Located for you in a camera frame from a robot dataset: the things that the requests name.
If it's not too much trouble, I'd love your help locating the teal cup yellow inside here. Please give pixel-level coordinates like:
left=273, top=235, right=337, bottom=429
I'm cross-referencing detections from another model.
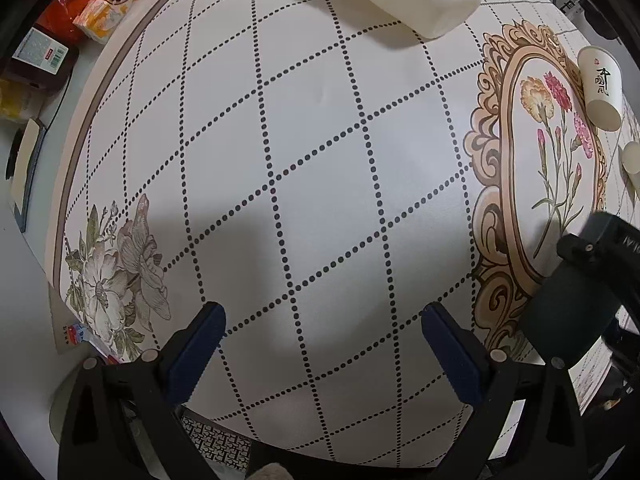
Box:
left=520, top=261, right=620, bottom=370

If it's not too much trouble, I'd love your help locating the floral patterned tablecloth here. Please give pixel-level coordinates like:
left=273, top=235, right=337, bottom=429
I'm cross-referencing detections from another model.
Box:
left=48, top=0, right=639, bottom=468

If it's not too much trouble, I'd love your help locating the small paper cup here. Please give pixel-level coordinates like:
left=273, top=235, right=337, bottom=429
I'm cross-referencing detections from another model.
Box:
left=620, top=141, right=640, bottom=191

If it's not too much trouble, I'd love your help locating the white printed paper cup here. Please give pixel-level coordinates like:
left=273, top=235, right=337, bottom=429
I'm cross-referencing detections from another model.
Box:
left=577, top=46, right=623, bottom=131

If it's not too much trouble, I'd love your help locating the dark box white label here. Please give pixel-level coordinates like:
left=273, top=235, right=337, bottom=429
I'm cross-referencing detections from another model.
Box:
left=4, top=26, right=79, bottom=93

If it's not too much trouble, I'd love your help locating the notebook with dark cover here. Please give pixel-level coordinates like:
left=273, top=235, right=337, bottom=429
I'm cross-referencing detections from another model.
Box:
left=4, top=118, right=47, bottom=233

